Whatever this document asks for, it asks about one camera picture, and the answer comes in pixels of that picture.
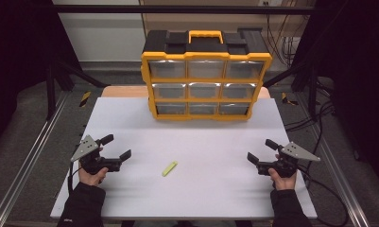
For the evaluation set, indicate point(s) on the white power strip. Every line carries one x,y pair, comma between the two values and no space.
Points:
291,47

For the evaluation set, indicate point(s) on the black metal stand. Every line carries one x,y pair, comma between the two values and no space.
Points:
312,91
50,91

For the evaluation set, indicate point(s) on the person's right hand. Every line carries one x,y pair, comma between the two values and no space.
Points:
284,183

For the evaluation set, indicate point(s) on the yellow black drawer organizer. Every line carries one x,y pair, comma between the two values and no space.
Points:
196,47

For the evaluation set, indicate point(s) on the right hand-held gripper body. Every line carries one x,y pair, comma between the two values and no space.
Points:
296,153

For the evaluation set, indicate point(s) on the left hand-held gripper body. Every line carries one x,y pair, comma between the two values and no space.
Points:
84,149

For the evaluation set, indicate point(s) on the person's left hand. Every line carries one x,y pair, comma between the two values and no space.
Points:
91,179

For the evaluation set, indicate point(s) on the yellow black floor tape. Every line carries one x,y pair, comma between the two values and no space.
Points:
284,98
85,99

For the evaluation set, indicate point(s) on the clear plastic drawer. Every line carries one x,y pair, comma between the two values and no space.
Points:
169,91

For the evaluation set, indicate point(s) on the black curtain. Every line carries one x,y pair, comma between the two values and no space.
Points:
13,47
360,63

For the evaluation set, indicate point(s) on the grid of clear drawers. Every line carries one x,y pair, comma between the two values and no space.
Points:
206,69

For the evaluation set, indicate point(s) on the aluminium floor rail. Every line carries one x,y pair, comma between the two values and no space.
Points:
29,157
342,183

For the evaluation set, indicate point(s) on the wooden table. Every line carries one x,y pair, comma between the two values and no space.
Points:
124,91

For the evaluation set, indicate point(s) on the light green plastic clip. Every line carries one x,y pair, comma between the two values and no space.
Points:
169,168

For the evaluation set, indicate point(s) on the black horizontal bar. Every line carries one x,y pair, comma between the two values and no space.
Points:
177,9

